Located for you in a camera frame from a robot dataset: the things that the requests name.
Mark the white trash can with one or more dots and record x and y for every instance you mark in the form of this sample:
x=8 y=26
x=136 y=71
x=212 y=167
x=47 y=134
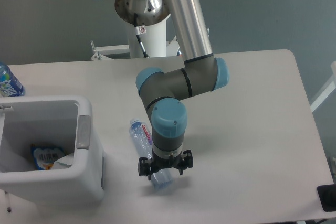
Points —
x=64 y=121

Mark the white pedestal foot bracket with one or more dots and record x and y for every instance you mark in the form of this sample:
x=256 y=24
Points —
x=110 y=49

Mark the blue labelled water bottle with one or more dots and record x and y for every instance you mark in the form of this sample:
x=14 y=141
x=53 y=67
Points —
x=10 y=85

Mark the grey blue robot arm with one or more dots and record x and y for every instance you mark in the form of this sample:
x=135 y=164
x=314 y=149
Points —
x=162 y=93

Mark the clear plastic bottle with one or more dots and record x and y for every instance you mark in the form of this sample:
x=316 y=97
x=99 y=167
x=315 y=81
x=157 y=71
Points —
x=142 y=140

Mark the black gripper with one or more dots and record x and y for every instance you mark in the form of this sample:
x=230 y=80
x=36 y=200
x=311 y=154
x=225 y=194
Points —
x=181 y=162

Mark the black device at table edge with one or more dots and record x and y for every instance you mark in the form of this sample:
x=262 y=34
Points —
x=327 y=197

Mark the white paper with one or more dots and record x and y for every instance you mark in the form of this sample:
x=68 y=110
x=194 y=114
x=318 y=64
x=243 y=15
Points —
x=64 y=162

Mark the blue snack packet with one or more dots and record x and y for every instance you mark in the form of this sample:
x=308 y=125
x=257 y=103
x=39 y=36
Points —
x=44 y=157

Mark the white frame bar right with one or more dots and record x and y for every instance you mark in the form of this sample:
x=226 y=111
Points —
x=324 y=91

